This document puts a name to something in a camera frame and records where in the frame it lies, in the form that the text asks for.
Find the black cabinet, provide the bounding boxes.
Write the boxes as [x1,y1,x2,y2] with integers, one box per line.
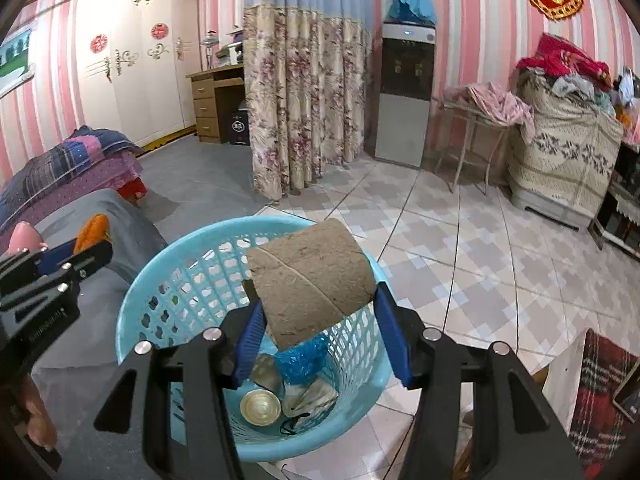
[590,140,640,261]

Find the cream patterned cover cloth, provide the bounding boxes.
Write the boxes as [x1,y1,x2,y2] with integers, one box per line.
[505,70,626,231]

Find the bed with purple sheet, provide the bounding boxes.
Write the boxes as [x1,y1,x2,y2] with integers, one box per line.
[0,127,148,241]

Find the striped patchwork blanket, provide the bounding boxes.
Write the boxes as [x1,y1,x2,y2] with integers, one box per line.
[0,127,143,206]

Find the beige cloth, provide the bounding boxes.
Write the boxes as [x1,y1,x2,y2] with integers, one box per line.
[280,377,341,436]

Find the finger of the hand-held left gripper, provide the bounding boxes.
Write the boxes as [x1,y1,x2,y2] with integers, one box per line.
[0,249,45,286]
[35,240,113,292]

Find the red clothes pile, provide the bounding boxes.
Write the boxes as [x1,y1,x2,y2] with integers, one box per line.
[515,32,613,106]

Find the white storage box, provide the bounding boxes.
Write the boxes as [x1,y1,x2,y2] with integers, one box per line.
[217,42,246,66]

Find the white wardrobe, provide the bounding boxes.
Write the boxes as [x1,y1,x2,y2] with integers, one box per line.
[75,0,201,146]

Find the white jar lid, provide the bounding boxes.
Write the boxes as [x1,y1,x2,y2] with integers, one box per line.
[240,389,282,428]

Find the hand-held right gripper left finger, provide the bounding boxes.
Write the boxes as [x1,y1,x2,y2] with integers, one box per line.
[92,300,266,480]

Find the wooden desk with drawers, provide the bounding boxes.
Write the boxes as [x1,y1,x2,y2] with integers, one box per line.
[186,64,246,143]

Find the grey tablecloth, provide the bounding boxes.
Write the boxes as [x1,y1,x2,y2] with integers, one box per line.
[0,187,168,480]

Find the black box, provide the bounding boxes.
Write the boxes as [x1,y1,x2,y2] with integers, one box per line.
[220,110,251,147]

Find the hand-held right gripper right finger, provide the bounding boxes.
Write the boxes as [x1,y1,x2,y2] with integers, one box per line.
[374,282,586,480]

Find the light blue plastic basket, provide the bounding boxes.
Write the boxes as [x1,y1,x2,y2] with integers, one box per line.
[115,215,396,463]

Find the blue cloth cover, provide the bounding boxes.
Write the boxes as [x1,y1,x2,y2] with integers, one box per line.
[389,0,437,26]

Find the blue floral curtain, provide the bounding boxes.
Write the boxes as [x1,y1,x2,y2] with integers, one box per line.
[242,0,373,200]

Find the round cardboard tube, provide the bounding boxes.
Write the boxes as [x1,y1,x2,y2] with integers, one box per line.
[246,218,378,351]

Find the blue plastic bag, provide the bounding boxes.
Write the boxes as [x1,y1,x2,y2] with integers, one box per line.
[274,336,331,386]

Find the red plaid cloth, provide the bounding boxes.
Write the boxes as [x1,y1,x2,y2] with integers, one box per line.
[570,330,640,471]

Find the pink clothes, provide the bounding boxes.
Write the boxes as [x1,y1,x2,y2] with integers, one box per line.
[444,82,536,146]

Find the white board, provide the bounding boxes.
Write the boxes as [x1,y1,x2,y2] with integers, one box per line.
[542,332,588,411]

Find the water dispenser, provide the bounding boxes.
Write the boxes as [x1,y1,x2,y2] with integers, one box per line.
[375,22,437,168]

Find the brown paper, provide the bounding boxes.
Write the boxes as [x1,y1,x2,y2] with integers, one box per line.
[249,354,282,392]

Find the desk lamp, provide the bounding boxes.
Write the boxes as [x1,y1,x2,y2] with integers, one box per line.
[200,30,221,71]

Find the person's left hand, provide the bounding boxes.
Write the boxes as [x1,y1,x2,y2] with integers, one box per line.
[17,372,58,453]

